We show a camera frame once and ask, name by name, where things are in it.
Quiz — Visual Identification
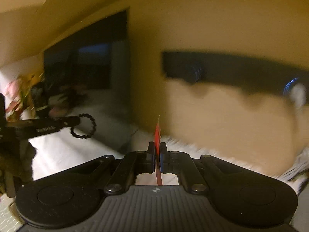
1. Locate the black spiral hair tie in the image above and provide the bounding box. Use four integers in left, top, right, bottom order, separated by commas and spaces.
70, 113, 97, 140

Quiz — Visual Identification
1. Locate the grey cable on hook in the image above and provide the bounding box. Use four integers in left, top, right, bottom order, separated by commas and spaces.
282, 77, 309, 182

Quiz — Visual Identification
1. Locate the white flower vase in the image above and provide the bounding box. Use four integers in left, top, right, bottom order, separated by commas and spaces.
5, 77, 25, 122

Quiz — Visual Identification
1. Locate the black television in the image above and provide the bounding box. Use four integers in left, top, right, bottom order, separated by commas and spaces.
43, 10, 127, 95

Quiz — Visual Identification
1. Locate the left gloved hand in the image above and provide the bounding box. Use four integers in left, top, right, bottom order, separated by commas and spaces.
1, 140, 36, 198

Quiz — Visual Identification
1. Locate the red packet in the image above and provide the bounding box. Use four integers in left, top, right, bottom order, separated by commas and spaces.
154, 117, 163, 186

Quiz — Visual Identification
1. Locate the black wall hook rack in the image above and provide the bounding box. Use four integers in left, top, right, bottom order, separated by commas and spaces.
162, 51, 308, 96

